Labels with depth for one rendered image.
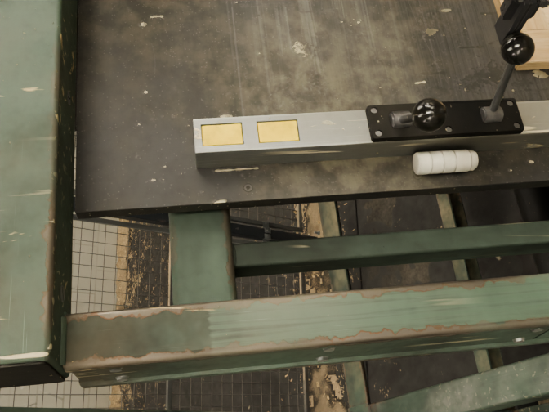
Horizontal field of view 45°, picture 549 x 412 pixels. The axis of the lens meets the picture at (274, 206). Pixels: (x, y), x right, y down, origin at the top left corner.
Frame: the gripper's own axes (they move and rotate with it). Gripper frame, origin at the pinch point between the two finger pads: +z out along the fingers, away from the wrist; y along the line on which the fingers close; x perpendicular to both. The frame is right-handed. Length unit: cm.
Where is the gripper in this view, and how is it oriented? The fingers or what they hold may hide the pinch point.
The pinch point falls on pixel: (515, 15)
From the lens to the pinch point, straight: 84.2
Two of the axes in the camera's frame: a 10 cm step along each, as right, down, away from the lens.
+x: 1.1, 9.0, -4.2
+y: -9.9, 0.7, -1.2
